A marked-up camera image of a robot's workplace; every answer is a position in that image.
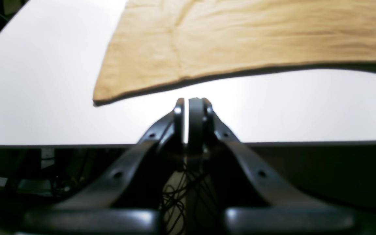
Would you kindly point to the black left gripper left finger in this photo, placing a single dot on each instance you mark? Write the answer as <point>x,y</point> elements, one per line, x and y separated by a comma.
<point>124,199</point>

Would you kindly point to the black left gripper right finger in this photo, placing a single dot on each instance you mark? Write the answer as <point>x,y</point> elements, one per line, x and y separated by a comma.
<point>257,200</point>

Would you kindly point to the brown T-shirt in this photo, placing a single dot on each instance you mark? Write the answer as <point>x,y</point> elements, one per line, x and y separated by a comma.
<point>165,42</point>

